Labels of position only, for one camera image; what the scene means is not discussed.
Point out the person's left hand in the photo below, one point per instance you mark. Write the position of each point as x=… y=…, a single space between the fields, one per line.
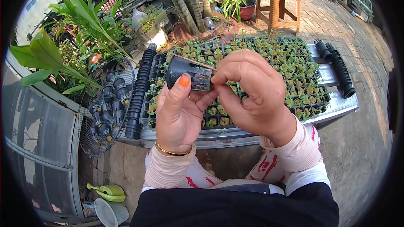
x=176 y=123

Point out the person's body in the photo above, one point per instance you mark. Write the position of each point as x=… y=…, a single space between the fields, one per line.
x=236 y=208

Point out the ringed palm trunks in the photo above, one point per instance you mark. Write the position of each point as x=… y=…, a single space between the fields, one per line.
x=181 y=3

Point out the grey framed translucent panel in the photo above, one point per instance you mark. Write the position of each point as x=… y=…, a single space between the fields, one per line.
x=41 y=132

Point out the group of filled black pots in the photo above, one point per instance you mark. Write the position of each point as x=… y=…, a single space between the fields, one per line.
x=117 y=93

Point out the person's right hand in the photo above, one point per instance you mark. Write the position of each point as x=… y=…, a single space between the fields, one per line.
x=262 y=101

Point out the person's right thumb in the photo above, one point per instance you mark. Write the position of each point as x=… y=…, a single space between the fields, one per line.
x=232 y=99

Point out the person's right index finger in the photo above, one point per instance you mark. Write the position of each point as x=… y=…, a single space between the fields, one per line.
x=233 y=69

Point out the large broad-leaf green plant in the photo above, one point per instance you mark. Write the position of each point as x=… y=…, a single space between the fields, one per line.
x=82 y=19

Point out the green watering can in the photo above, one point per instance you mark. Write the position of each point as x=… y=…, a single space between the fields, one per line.
x=110 y=192

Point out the white pot with small plant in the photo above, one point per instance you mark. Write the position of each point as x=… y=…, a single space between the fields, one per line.
x=156 y=36

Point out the clear plastic bottle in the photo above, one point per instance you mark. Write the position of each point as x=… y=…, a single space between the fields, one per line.
x=209 y=23

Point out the thin wooden stick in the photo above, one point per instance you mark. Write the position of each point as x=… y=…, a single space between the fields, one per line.
x=189 y=60

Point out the person's left fingers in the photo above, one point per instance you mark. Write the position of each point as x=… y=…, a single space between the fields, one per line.
x=202 y=99

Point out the long stack of black pots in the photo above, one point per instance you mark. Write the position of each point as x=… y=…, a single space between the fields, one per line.
x=342 y=72
x=142 y=82

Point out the black seedling tray with sprouts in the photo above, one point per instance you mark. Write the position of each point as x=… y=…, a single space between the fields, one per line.
x=284 y=66

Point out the red pot with striped plant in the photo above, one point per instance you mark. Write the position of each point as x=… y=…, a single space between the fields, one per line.
x=247 y=9

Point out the short stack of black pots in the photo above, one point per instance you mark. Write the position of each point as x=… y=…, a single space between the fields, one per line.
x=323 y=52

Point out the white plastic bucket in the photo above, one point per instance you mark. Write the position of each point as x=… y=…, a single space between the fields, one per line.
x=110 y=212

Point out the person's left thumb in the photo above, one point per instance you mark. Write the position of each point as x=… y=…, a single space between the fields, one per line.
x=181 y=93

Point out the single black net pot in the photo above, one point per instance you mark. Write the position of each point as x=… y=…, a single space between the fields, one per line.
x=180 y=66

